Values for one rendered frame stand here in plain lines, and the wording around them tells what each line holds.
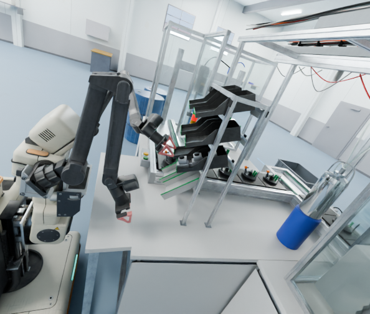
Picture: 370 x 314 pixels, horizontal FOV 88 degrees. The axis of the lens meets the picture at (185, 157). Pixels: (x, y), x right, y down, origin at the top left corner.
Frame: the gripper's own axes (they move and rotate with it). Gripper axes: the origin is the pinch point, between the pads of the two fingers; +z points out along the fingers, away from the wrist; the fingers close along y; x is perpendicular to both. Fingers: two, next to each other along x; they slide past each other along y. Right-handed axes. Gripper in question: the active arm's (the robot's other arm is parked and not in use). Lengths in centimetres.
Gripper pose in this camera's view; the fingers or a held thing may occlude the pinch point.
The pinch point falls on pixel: (173, 151)
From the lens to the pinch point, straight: 104.7
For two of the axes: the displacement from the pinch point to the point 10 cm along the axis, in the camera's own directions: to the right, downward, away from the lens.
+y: 0.6, -4.6, 8.8
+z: 7.5, 6.1, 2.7
